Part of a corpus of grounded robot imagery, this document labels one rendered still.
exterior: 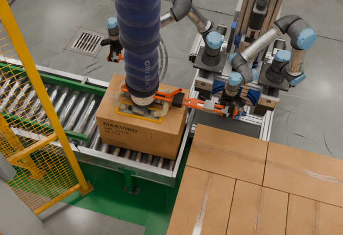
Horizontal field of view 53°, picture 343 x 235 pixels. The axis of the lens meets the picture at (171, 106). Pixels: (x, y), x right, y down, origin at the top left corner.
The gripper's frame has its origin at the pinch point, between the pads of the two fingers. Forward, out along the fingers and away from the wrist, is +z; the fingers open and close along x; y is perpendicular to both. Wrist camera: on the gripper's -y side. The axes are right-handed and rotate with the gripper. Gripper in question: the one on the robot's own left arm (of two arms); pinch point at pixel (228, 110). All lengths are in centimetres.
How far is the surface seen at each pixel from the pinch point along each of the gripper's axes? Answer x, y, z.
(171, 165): 25, 32, 53
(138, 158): 26, 59, 53
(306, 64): -165, -85, 107
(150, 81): 6, 53, -21
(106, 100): 5, 86, 13
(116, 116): 17, 75, 13
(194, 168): 22, 14, 54
